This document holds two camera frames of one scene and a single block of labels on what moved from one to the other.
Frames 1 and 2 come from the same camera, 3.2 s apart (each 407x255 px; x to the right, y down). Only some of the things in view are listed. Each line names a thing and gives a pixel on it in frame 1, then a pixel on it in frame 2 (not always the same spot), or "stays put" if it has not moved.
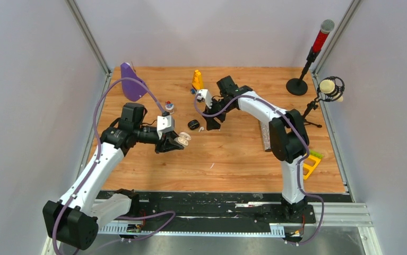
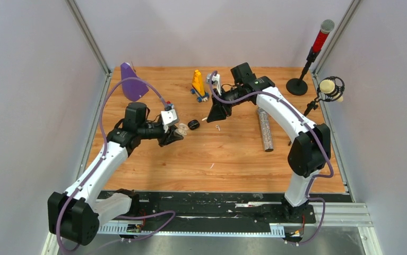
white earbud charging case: (183, 138) → (182, 128)
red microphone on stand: (298, 86) stays put
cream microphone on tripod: (330, 89) stays put
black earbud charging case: (193, 124) stays put
